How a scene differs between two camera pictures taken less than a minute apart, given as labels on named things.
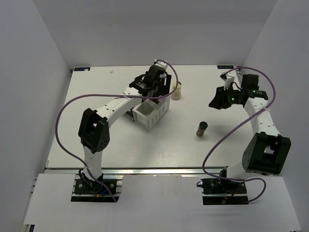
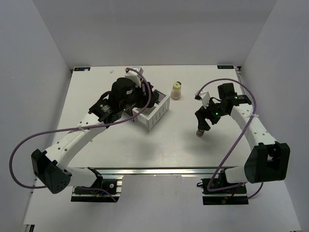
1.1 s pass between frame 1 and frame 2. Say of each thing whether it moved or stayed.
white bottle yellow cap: stayed
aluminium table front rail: stayed
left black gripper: moved
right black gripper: moved
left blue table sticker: stayed
